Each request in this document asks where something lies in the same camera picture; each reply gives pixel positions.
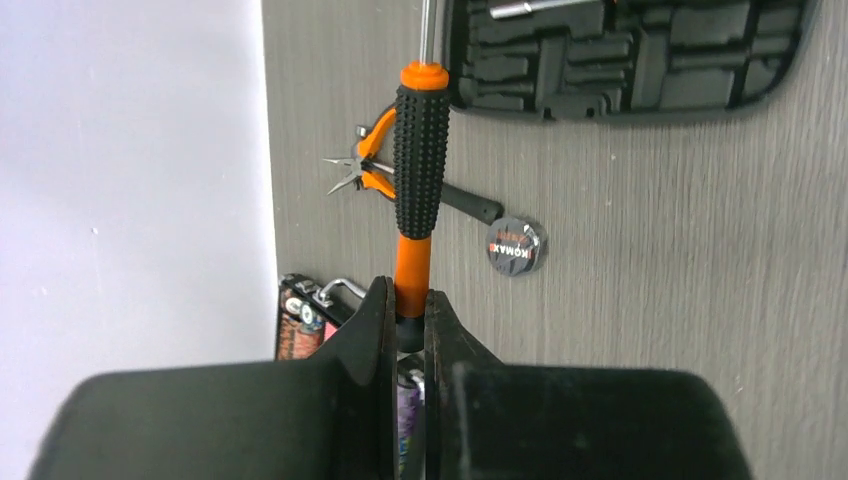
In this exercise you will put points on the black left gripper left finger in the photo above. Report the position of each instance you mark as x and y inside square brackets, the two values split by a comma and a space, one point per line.
[329, 416]

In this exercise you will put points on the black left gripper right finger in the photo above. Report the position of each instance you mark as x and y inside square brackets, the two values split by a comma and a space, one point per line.
[488, 419]

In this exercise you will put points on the small round tape measure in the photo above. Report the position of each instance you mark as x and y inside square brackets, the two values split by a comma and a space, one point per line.
[516, 246]

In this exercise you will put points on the black plastic tool case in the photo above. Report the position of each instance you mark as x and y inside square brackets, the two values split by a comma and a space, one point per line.
[624, 62]

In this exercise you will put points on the black orange stubby screwdriver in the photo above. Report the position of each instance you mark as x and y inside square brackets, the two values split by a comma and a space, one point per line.
[518, 9]

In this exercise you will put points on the black aluminium poker chip case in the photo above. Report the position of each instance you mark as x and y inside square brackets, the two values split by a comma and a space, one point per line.
[309, 313]

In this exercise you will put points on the black handled hammer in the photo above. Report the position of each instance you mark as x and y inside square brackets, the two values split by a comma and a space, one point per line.
[464, 199]

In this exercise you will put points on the orange handled pliers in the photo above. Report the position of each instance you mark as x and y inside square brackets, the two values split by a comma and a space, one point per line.
[370, 139]

